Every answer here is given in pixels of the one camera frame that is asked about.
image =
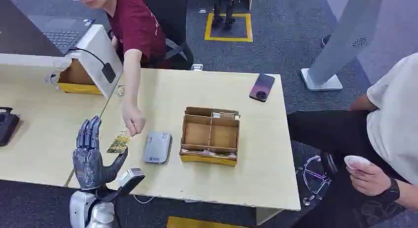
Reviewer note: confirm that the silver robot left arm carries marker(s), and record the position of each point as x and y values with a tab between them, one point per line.
88	210

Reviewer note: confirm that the person's hand with watch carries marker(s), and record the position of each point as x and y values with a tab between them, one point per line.
367	181

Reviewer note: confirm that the dark purple smartphone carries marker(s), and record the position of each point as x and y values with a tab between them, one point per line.
262	87

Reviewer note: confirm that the yellow tape floor square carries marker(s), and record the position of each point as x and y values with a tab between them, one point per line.
228	39

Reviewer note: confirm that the green yellow printed card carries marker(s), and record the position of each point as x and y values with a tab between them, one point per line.
118	144

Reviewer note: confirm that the card standing in box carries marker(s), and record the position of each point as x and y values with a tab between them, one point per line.
225	115

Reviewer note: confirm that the chrome chair base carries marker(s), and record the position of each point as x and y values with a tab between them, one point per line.
313	181

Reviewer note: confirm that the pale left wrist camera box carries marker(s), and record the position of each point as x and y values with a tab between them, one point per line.
130	179

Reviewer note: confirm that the black office chair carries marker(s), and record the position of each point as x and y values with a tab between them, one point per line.
176	30

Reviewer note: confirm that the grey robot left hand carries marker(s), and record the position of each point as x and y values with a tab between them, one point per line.
86	161

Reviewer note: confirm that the person's hand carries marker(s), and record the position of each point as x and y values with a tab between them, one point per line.
133	119

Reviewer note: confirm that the black humanoid robot legs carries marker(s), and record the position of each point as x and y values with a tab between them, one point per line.
225	8

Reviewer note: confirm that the wooden card box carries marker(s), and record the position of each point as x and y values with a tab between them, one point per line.
209	135

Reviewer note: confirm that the grey card reader device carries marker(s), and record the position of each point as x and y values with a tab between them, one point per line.
157	147

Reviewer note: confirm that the dark laptop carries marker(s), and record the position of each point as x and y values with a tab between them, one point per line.
39	27

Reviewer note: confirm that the white pedestal stand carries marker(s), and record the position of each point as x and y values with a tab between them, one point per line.
343	40

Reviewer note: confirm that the small printed card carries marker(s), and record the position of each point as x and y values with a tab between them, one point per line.
120	90

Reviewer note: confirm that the black controller device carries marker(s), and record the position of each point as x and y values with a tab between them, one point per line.
7	125

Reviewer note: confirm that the small white oval device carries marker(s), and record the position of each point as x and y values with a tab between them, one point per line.
356	160

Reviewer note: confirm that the black wrist watch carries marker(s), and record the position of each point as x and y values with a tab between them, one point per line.
392	191

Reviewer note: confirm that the cardboard box with yellow edge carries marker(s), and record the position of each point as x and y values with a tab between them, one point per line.
76	79

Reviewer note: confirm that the person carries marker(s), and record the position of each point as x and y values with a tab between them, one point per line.
137	24
395	122

